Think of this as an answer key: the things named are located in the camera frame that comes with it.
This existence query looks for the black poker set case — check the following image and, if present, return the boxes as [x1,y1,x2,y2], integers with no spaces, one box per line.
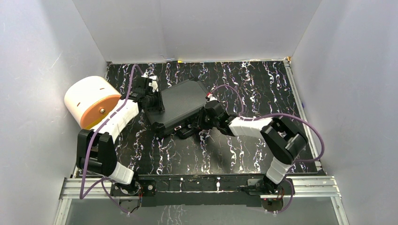
[144,78,208,139]

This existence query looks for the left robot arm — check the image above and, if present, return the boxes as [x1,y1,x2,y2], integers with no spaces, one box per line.
[76,75,165,195]

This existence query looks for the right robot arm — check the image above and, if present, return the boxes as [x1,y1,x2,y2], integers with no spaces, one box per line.
[192,97,308,194]

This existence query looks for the white and orange cylinder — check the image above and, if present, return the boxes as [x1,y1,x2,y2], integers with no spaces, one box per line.
[64,76,121,129]

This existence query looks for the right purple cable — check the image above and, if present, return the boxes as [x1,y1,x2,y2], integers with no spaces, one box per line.
[208,84,325,215]

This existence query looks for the purple cable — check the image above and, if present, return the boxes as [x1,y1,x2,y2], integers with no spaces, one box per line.
[208,84,325,215]
[79,64,145,215]

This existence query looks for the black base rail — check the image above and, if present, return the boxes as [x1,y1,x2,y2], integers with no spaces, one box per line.
[62,173,339,207]

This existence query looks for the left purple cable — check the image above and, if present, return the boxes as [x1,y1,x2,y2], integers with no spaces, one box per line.
[79,64,145,215]

